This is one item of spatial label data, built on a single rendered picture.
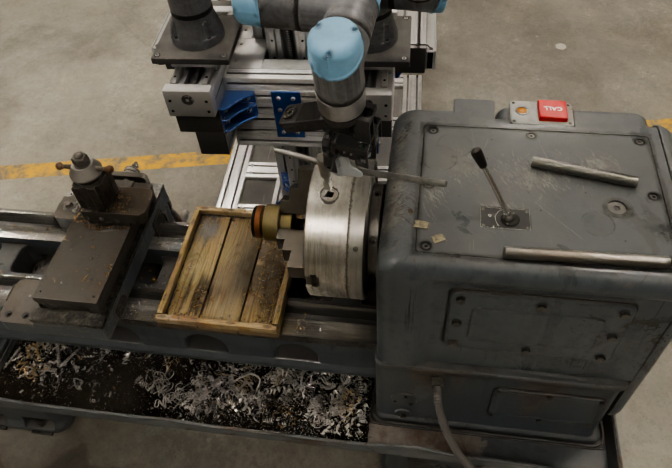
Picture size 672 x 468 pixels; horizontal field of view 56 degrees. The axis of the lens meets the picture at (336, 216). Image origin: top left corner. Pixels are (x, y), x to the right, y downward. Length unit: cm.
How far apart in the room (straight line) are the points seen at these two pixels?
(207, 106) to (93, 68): 230
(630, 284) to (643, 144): 36
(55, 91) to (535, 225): 319
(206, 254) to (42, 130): 219
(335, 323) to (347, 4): 84
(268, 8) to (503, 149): 61
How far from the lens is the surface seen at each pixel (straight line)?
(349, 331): 152
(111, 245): 167
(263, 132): 200
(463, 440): 177
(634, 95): 369
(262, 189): 273
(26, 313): 173
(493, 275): 117
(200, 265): 166
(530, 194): 128
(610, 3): 439
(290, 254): 136
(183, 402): 186
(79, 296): 160
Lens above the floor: 218
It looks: 50 degrees down
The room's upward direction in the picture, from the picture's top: 5 degrees counter-clockwise
